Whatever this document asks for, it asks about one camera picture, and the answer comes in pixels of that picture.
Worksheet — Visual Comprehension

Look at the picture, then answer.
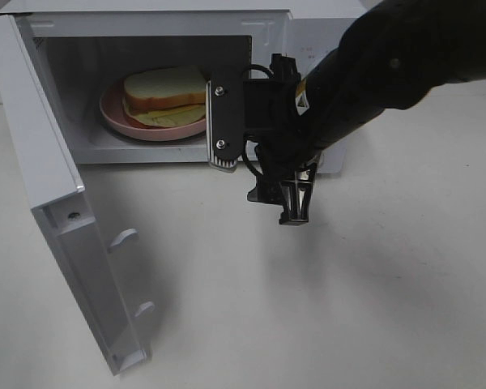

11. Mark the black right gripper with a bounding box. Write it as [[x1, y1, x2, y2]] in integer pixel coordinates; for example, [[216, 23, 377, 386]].
[[242, 53, 322, 225]]

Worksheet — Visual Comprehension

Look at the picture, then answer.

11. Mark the white microwave door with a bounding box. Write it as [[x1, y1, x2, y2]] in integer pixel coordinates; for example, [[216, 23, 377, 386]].
[[0, 15, 149, 375]]

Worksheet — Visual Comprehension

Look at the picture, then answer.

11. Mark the pink plate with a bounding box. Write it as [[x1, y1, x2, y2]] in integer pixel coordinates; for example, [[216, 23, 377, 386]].
[[99, 80, 206, 142]]

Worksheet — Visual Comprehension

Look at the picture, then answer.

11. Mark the white bread sandwich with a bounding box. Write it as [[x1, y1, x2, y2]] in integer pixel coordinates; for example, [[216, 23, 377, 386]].
[[122, 66, 207, 128]]

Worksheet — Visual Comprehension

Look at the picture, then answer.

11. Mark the white microwave oven body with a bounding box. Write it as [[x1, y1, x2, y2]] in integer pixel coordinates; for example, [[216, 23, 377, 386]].
[[0, 1, 364, 182]]

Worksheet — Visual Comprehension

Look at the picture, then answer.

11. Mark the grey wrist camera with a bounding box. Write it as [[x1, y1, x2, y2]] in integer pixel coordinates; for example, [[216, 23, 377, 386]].
[[206, 65, 246, 173]]

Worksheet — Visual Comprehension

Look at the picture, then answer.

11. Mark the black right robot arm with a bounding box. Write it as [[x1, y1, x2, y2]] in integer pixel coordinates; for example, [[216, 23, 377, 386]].
[[243, 1, 486, 224]]

